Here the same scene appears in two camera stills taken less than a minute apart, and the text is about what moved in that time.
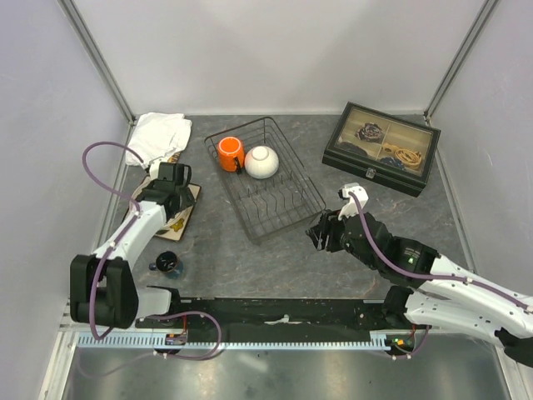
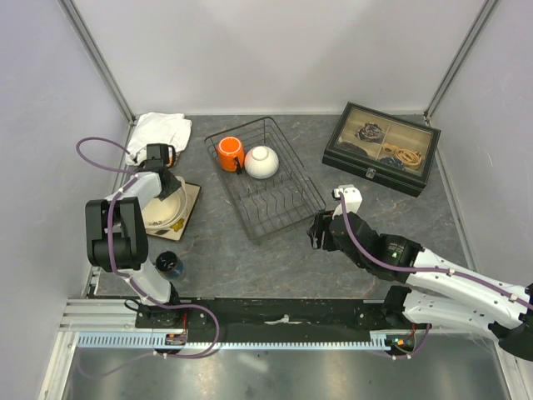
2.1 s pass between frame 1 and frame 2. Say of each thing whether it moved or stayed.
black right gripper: stayed
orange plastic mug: stayed
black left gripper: moved
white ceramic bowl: stayed
